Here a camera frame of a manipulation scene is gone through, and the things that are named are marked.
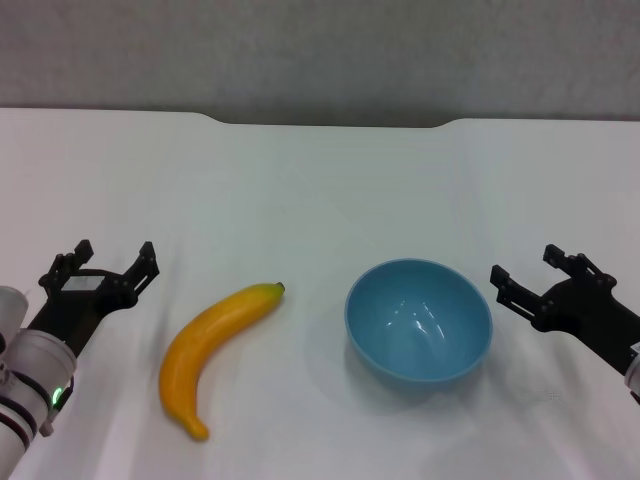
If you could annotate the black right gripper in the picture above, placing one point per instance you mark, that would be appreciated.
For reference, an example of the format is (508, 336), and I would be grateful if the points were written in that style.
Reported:
(595, 315)

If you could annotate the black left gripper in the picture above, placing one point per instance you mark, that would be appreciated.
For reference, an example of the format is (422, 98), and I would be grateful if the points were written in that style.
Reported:
(82, 305)

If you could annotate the yellow banana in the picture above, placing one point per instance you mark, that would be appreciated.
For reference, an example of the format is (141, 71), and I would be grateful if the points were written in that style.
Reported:
(210, 330)

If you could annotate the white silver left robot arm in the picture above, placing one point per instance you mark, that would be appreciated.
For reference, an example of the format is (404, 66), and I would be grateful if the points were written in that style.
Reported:
(35, 370)

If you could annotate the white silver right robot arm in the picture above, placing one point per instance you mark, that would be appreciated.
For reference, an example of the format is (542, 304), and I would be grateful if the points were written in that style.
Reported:
(635, 375)

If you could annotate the blue bowl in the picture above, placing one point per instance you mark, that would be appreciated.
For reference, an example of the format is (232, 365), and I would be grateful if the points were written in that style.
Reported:
(417, 325)

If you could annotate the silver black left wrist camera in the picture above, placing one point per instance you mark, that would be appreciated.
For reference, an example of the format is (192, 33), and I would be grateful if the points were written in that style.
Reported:
(10, 305)

